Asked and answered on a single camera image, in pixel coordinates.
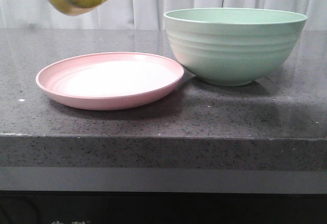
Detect green ribbed bowl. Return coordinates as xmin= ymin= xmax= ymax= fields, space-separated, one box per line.
xmin=164 ymin=8 xmax=307 ymax=86

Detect pink plate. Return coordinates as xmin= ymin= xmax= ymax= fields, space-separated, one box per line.
xmin=36 ymin=52 xmax=184 ymax=110

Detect white curtain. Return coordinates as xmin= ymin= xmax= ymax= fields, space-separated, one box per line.
xmin=1 ymin=0 xmax=326 ymax=30

